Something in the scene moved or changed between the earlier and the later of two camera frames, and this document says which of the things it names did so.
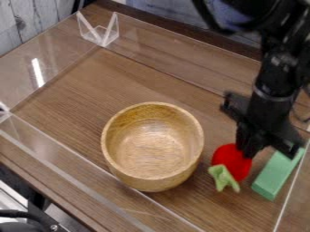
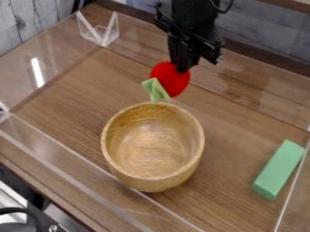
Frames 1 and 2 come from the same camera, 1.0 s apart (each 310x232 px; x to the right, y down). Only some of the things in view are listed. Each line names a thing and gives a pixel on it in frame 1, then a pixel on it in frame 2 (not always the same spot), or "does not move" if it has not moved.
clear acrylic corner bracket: [102, 35] does not move
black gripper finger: [264, 142] → [194, 55]
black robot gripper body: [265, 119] → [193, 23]
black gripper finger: [250, 137] → [180, 53]
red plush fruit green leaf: [229, 167] → [168, 82]
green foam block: [276, 172] does not move
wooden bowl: [153, 141] does not move
